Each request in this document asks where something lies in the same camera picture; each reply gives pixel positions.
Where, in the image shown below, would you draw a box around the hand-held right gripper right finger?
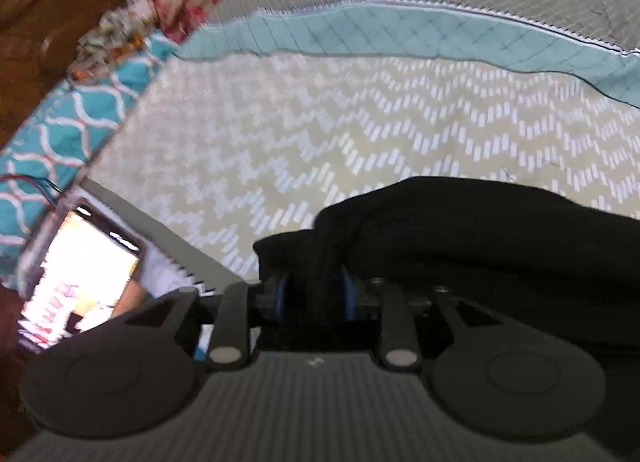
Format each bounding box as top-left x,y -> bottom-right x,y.
331,267 -> 496,373

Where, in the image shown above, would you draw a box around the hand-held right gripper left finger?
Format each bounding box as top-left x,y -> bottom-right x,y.
125,274 -> 292,373

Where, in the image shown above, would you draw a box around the black pants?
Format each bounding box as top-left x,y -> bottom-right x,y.
253,177 -> 640,378

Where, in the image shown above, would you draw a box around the quilted patchwork blanket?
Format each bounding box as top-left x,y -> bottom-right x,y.
0,0 -> 640,293

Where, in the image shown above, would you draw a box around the smartphone with lit screen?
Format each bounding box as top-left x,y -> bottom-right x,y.
17,197 -> 147,354

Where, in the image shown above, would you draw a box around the brown wooden headboard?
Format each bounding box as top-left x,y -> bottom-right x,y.
0,0 -> 168,153

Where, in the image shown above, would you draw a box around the thin red black cable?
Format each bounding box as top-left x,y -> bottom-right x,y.
0,174 -> 63,206

